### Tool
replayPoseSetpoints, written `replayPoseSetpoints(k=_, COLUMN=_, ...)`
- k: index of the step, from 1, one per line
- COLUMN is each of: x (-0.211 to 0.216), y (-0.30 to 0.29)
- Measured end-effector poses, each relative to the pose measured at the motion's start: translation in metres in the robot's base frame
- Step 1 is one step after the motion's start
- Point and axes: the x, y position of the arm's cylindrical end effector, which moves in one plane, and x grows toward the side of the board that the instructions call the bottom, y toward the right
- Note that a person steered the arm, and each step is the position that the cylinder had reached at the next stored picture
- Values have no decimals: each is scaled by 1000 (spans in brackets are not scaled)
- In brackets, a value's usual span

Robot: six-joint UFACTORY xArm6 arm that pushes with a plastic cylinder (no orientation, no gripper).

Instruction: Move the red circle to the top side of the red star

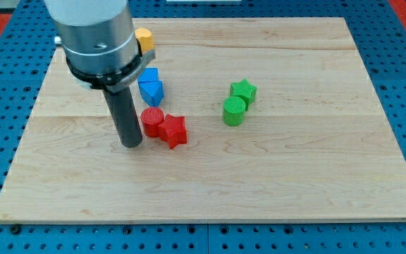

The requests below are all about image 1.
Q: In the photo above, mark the yellow block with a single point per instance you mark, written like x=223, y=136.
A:
x=145, y=38

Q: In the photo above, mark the red star block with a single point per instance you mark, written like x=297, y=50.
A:
x=173, y=130

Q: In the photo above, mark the light wooden board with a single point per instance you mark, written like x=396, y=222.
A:
x=314, y=147

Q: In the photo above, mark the green cylinder block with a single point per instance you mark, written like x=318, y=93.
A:
x=233, y=111

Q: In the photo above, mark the blue cube block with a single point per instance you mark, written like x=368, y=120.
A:
x=148, y=75

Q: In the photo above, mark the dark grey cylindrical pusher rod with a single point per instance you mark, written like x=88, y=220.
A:
x=124, y=116

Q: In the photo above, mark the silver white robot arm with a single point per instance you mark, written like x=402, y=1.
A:
x=103, y=53

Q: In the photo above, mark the red cylinder block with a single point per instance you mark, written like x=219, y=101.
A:
x=151, y=118

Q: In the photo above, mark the green star block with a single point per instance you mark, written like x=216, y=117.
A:
x=245, y=91

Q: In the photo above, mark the blue triangular block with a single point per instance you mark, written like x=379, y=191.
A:
x=152, y=92

